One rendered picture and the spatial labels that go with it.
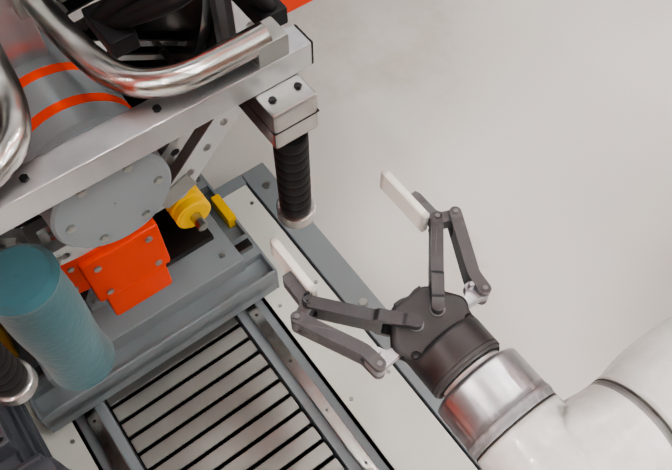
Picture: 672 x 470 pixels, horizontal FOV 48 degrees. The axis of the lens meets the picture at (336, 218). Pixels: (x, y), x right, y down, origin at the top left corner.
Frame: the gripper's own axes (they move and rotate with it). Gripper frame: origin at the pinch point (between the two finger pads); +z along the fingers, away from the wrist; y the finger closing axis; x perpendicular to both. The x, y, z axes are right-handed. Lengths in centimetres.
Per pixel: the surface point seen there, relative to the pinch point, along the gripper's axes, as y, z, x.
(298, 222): -1.2, 5.4, -6.9
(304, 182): 0.0, 5.6, -0.3
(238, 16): 6.4, 27.9, 1.9
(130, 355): -24, 32, -69
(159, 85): -10.5, 10.1, 17.5
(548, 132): 87, 30, -83
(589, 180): 85, 14, -83
